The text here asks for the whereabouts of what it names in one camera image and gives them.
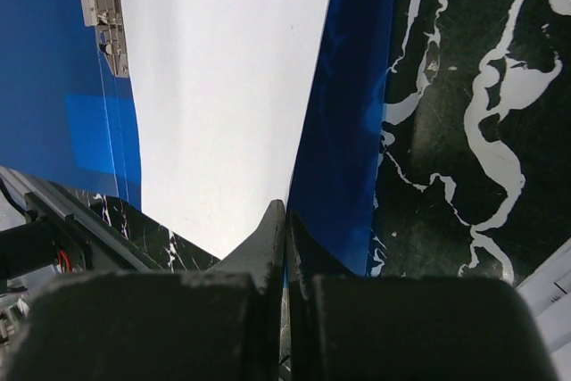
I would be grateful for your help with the blue file folder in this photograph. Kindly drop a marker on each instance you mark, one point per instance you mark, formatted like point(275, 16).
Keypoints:
point(67, 118)

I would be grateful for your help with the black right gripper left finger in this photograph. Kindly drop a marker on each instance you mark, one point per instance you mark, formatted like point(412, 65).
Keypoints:
point(219, 324)

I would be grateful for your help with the white paper stack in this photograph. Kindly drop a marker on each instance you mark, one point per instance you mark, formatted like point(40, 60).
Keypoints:
point(547, 293)

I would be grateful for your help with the white sheet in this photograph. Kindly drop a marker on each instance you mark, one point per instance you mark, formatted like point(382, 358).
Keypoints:
point(221, 89)

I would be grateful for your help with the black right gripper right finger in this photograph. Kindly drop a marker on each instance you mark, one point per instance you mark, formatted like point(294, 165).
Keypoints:
point(346, 327)

